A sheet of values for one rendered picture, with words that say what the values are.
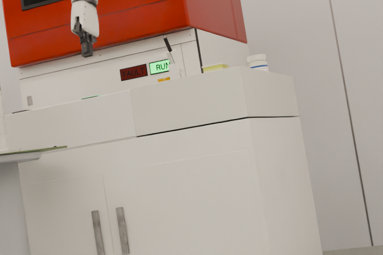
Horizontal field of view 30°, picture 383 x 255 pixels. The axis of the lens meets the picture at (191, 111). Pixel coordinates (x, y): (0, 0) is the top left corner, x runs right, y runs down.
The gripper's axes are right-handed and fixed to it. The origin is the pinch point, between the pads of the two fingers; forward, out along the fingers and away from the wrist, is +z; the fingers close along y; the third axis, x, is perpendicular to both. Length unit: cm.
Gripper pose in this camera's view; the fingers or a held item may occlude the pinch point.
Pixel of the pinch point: (86, 50)
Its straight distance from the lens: 226.7
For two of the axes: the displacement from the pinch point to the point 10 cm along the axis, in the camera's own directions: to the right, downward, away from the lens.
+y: -4.0, -2.0, -9.0
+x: 9.1, -1.8, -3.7
